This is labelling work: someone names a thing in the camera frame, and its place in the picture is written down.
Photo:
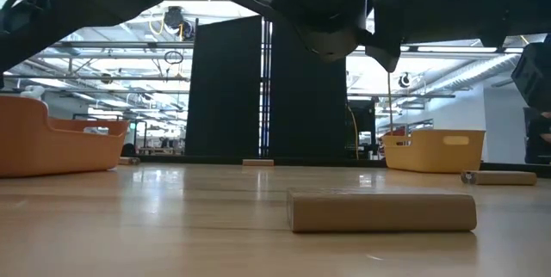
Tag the plain wooden block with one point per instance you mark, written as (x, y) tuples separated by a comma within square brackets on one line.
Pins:
[(379, 210), (258, 163), (501, 177), (130, 161)]

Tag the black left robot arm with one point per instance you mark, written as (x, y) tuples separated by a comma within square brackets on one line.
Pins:
[(86, 1)]

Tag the yellow plastic bin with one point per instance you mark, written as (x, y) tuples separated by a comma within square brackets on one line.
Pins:
[(435, 156)]

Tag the black folding partition screen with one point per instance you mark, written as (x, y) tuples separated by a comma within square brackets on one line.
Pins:
[(224, 96)]

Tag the black ceiling-hung device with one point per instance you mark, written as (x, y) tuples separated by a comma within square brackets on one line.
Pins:
[(174, 18)]

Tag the orange plastic bin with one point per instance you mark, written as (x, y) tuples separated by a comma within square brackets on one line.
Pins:
[(51, 152)]

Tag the white humanoid robot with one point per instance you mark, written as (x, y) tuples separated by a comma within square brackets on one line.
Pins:
[(32, 93)]

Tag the black aluminium table frame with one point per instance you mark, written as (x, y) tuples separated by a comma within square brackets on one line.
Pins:
[(215, 160)]

